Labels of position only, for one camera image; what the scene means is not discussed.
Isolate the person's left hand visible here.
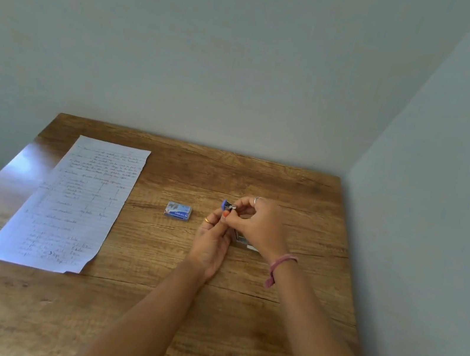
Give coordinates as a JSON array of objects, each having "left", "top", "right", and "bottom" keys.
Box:
[{"left": 184, "top": 203, "right": 238, "bottom": 284}]

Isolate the person's right hand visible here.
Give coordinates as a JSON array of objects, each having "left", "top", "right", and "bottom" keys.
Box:
[{"left": 219, "top": 191, "right": 300, "bottom": 268}]

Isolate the person's right forearm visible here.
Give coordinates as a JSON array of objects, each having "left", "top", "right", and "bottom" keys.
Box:
[{"left": 253, "top": 253, "right": 423, "bottom": 356}]

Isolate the person's left forearm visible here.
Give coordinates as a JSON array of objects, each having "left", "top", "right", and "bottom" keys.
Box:
[{"left": 66, "top": 243, "right": 215, "bottom": 356}]

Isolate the grey staple box tray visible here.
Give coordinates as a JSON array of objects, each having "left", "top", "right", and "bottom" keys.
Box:
[{"left": 232, "top": 230, "right": 262, "bottom": 252}]

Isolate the blue staple box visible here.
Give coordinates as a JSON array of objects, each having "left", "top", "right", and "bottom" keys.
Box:
[{"left": 163, "top": 200, "right": 193, "bottom": 222}]

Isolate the pink wrist band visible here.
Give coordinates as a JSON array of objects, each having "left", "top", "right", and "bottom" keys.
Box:
[{"left": 263, "top": 250, "right": 300, "bottom": 294}]

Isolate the handwritten white paper sheet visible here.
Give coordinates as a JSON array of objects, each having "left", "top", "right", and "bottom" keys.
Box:
[{"left": 0, "top": 121, "right": 153, "bottom": 286}]

